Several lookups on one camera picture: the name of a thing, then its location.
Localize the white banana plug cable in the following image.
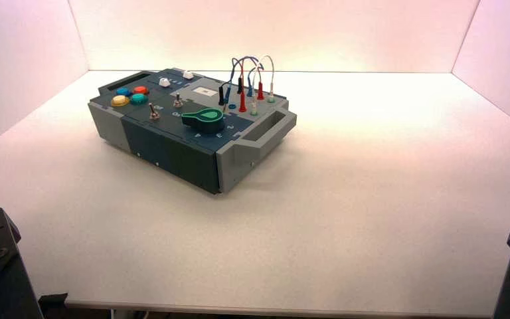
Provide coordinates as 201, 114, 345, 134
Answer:
250, 55, 276, 116

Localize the black banana plug cable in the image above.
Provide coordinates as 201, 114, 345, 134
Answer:
218, 64, 245, 108

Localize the grey and blue control box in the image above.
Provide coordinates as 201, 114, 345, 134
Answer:
88, 67, 298, 195

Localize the red banana plug cable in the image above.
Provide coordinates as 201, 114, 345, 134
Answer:
236, 58, 266, 113

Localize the green rotary knob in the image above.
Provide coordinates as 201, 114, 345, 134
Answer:
181, 108, 226, 134

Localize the blue banana plug cable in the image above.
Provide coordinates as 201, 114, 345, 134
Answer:
224, 56, 260, 105

